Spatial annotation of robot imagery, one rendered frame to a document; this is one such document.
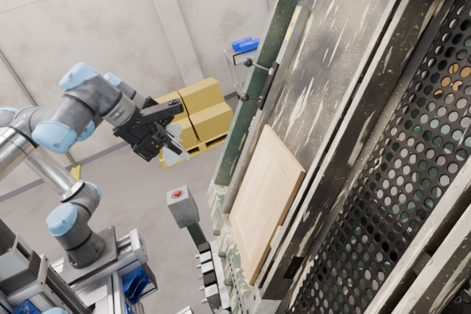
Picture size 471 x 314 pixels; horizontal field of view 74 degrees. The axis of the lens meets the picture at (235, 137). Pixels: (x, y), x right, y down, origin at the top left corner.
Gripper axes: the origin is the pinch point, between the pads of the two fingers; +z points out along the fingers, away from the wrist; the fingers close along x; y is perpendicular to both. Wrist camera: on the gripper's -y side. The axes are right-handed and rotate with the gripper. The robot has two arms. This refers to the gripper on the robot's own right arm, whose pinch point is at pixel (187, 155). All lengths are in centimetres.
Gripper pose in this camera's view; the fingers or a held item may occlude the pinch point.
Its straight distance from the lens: 88.0
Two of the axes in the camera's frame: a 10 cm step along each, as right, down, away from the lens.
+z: 5.9, 5.8, 5.6
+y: -7.1, 7.0, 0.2
